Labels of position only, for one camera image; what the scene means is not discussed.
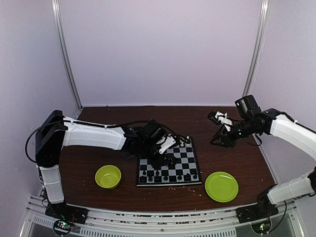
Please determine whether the black and grey chessboard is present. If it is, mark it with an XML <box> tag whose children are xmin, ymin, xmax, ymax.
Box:
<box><xmin>136</xmin><ymin>136</ymin><xmax>202</xmax><ymax>188</ymax></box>

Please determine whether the green bowl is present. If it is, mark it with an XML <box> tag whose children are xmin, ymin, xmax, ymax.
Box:
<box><xmin>95</xmin><ymin>165</ymin><xmax>121</xmax><ymax>190</ymax></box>

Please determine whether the right aluminium corner post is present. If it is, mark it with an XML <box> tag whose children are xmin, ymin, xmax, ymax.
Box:
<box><xmin>242</xmin><ymin>0</ymin><xmax>270</xmax><ymax>97</ymax></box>

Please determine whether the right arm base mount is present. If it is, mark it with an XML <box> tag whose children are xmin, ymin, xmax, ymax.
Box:
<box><xmin>236</xmin><ymin>187</ymin><xmax>278</xmax><ymax>223</ymax></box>

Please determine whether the green plate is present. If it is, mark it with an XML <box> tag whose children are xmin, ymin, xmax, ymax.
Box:
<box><xmin>204</xmin><ymin>171</ymin><xmax>239</xmax><ymax>203</ymax></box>

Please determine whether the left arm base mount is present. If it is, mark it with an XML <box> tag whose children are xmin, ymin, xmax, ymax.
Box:
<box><xmin>43</xmin><ymin>192</ymin><xmax>88</xmax><ymax>224</ymax></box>

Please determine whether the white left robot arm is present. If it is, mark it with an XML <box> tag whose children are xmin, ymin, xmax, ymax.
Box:
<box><xmin>25</xmin><ymin>110</ymin><xmax>190</xmax><ymax>219</ymax></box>

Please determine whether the left aluminium corner post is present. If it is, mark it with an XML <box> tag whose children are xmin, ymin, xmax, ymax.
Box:
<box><xmin>51</xmin><ymin>0</ymin><xmax>83</xmax><ymax>110</ymax></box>

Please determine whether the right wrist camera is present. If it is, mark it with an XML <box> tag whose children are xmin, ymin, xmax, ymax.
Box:
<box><xmin>207</xmin><ymin>111</ymin><xmax>233</xmax><ymax>132</ymax></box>

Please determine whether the aluminium corner post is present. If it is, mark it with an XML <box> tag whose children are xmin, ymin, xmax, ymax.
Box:
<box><xmin>51</xmin><ymin>0</ymin><xmax>83</xmax><ymax>110</ymax></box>
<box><xmin>242</xmin><ymin>0</ymin><xmax>270</xmax><ymax>97</ymax></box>

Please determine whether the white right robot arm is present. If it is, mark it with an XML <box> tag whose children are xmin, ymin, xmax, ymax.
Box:
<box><xmin>207</xmin><ymin>95</ymin><xmax>316</xmax><ymax>218</ymax></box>

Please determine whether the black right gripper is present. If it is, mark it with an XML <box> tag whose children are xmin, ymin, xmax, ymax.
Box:
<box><xmin>210</xmin><ymin>117</ymin><xmax>257</xmax><ymax>148</ymax></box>

